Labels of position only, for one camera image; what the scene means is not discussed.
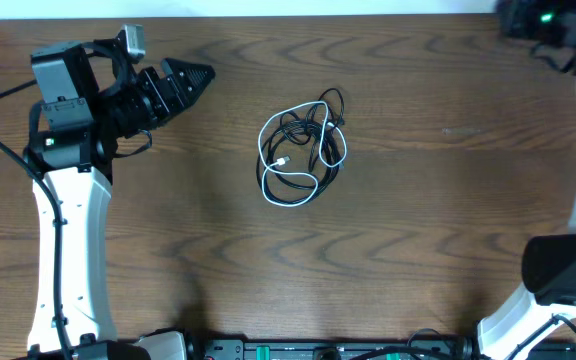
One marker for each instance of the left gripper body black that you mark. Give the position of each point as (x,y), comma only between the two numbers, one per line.
(145,102)

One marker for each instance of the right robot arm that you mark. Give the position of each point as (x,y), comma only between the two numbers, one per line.
(546,297)

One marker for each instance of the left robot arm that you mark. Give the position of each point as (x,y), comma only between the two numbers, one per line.
(93,94)

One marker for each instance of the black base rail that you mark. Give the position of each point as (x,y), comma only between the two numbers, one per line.
(423,344)

